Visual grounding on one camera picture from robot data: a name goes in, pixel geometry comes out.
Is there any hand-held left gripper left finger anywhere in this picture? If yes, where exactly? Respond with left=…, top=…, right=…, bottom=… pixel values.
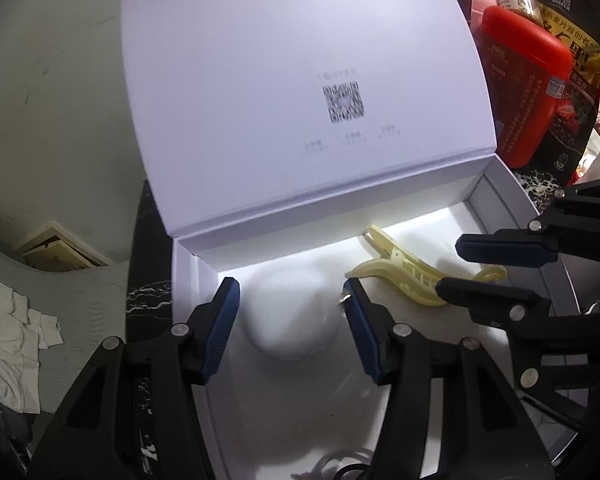
left=27, top=276, right=241, bottom=480

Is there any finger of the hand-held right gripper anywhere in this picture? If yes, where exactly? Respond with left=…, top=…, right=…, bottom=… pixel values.
left=455, top=175, right=600, bottom=268
left=435, top=276, right=600, bottom=431

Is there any cream plastic hair clip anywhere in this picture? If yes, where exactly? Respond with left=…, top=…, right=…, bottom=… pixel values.
left=345, top=225, right=508, bottom=307

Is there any black and yellow food bag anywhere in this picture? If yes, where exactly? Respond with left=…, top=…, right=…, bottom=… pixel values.
left=530, top=0, right=600, bottom=186

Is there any thin black cord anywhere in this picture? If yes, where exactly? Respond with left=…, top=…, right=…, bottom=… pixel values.
left=300, top=452, right=381, bottom=480

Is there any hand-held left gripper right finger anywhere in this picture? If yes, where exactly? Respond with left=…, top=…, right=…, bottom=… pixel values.
left=342, top=276, right=556, bottom=480

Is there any wooden picture frame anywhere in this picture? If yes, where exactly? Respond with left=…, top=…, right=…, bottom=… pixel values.
left=15, top=220, right=113, bottom=273

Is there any white cloth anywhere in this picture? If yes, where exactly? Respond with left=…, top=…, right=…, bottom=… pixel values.
left=0, top=275, right=63, bottom=413

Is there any white round case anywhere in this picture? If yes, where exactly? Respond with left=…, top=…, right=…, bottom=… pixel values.
left=242, top=260, right=343, bottom=361

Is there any white hinged-lid gift box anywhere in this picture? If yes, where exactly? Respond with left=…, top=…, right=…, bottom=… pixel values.
left=120, top=0, right=586, bottom=480

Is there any pink bottle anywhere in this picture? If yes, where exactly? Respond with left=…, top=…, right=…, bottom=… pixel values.
left=467, top=0, right=496, bottom=36

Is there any red plastic container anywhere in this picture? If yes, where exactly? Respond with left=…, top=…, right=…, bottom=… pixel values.
left=475, top=5, right=588, bottom=168

